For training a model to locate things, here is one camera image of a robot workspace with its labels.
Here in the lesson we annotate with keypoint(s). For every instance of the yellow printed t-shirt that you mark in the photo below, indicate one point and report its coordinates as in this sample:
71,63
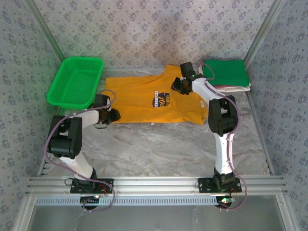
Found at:
144,98

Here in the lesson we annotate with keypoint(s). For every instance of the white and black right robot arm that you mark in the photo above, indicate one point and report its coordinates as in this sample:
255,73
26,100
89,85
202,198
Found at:
223,154

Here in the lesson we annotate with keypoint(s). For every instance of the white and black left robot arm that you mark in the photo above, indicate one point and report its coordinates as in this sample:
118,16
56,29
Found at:
79,163

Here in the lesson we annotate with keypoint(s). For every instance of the stack of folded clothes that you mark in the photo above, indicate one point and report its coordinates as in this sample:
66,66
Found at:
231,89

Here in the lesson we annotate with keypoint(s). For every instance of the maroon folded t-shirt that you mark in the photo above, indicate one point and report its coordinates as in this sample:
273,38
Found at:
221,86

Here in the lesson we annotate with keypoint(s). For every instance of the green folded t-shirt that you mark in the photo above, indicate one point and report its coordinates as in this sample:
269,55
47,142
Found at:
228,72

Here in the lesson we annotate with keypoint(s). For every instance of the green plastic basket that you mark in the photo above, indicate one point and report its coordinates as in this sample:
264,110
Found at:
72,84

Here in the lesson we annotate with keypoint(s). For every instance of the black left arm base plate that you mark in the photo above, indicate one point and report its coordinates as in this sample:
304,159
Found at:
106,184

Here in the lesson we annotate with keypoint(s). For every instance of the aluminium mounting rail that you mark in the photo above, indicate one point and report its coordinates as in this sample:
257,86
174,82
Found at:
156,185

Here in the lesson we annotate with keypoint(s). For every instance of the aluminium frame post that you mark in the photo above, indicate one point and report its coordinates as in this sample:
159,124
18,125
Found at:
264,29
45,31

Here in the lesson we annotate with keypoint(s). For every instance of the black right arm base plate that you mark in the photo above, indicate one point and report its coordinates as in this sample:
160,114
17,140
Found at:
207,185

